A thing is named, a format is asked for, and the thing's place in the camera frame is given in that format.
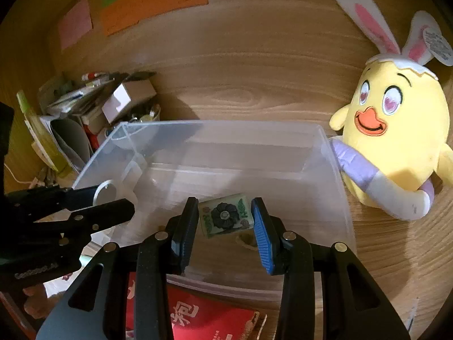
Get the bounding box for green flower-print tile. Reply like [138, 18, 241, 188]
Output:
[198, 193, 255, 237]

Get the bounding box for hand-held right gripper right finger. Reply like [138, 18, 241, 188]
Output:
[251, 197, 411, 340]

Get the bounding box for yellow chick plush toy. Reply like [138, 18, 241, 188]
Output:
[329, 0, 453, 220]

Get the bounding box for orange paper note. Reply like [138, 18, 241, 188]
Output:
[100, 0, 209, 37]

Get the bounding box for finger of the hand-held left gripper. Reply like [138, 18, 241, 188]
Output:
[3, 185, 105, 222]
[33, 198, 136, 243]

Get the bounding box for red small box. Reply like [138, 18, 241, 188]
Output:
[85, 127, 107, 149]

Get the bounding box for green-capped spray bottle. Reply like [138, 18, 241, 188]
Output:
[16, 90, 69, 177]

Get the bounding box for small white cardboard box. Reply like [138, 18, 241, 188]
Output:
[102, 79, 158, 123]

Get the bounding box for pink paper note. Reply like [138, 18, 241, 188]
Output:
[58, 0, 93, 51]

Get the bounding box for white paper boxes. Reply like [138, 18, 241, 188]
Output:
[50, 117, 93, 171]

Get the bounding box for red printed packet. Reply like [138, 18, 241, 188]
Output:
[125, 273, 268, 340]

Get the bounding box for person's left hand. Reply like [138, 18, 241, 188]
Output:
[22, 273, 73, 321]

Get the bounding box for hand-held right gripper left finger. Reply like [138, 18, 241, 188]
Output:
[35, 196, 199, 340]

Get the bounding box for clear plastic storage box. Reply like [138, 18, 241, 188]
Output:
[72, 120, 356, 303]

